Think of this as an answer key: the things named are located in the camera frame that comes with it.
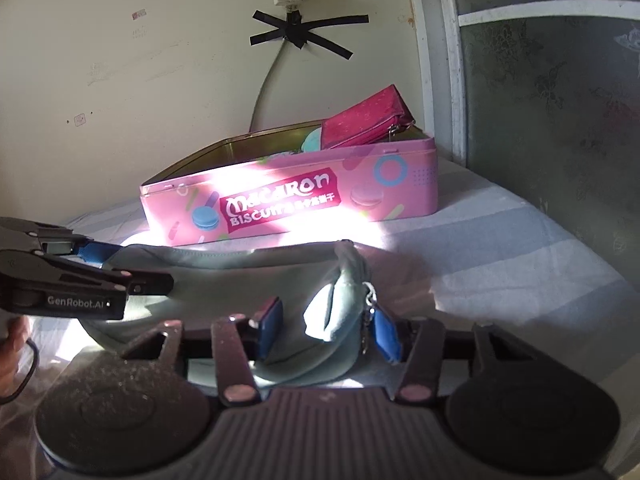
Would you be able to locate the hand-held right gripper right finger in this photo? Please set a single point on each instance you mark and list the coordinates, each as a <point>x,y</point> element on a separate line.
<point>387,335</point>

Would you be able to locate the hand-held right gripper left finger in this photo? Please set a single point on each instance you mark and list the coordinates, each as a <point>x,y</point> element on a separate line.
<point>270,325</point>

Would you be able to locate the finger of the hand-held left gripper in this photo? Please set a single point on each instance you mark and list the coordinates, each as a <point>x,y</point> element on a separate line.
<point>145,282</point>
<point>100,252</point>

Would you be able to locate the grey green fabric bag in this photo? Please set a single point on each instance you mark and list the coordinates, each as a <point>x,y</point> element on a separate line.
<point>215,270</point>

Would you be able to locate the pink biscuit tin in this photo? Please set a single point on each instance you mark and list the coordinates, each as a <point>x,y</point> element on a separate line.
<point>300,210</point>

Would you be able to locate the teal plush toy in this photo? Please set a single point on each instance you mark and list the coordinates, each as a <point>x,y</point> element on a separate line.
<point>312,141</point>

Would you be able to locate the magenta zip pouch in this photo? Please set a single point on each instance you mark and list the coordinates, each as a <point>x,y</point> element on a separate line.
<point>365,115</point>

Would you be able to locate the person's left hand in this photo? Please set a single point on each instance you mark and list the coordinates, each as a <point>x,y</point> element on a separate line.
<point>12,355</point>

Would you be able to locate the white bed sheet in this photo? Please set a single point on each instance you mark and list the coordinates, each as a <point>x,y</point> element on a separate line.
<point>500,285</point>

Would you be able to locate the floral frosted window glass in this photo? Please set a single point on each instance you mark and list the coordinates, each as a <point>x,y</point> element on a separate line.
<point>550,135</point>

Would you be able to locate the black tape cross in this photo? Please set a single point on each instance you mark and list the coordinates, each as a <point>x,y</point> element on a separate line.
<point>295,30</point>

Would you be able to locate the pink outlined wall sticker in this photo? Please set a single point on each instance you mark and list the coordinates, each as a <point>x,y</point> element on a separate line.
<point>80,120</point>

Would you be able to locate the small red wall sticker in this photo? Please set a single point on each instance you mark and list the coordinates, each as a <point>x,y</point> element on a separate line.
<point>139,14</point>

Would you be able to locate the white window frame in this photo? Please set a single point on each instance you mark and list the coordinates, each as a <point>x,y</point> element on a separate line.
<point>452,85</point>

